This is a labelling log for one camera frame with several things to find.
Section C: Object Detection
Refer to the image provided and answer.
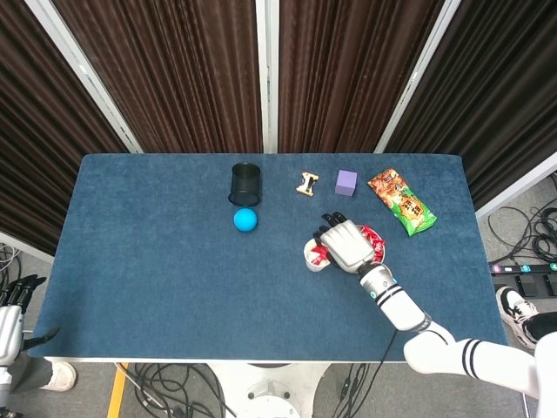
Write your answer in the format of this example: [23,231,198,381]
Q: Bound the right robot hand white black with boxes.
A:
[312,211,379,274]

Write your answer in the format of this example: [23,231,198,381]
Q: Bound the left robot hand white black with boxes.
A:
[0,274,61,366]

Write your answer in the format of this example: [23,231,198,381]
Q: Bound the white paper cup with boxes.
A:
[303,238,335,273]

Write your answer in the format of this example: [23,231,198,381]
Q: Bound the black mesh pen cup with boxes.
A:
[227,162,265,206]

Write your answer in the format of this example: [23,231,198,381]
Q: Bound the round metal plate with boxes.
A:
[355,224,387,267]

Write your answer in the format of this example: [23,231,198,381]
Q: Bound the grey trouser leg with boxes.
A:
[10,356,56,394]

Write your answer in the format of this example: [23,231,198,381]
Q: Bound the purple cube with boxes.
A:
[334,169,359,196]

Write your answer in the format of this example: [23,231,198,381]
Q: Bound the white shoe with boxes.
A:
[41,361,78,393]

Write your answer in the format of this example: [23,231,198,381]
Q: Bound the orange green snack bag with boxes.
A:
[367,168,438,238]

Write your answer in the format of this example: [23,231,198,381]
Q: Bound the blue ball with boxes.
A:
[232,207,259,233]

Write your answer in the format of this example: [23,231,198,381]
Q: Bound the yellow floor tape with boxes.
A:
[106,361,130,418]

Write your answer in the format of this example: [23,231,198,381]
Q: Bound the brown pleated curtain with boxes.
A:
[51,0,265,153]
[385,0,557,210]
[0,0,131,258]
[278,0,445,154]

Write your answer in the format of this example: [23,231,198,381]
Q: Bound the blue fabric table mat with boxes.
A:
[26,152,512,361]

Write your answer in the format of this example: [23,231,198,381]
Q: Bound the white black sneaker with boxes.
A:
[495,286,541,350]

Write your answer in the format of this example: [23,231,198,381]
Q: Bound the black foot pedals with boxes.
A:
[513,273,557,299]

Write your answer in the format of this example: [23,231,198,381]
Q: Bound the black trouser leg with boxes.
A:
[521,311,557,346]

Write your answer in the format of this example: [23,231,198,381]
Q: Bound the grey floor cables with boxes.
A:
[0,243,18,284]

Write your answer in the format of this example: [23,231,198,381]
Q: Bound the white partition frame rail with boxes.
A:
[0,230,56,266]
[475,150,557,221]

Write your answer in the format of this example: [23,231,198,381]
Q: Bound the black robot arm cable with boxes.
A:
[378,328,399,363]

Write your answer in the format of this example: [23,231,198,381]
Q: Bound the black cable green connector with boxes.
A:
[338,363,371,418]

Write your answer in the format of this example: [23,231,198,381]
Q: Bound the white partition frame post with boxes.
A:
[23,0,144,153]
[374,0,462,153]
[255,0,280,154]

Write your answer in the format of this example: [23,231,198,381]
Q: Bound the black floor cable bundle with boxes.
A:
[487,172,557,262]
[113,361,238,418]

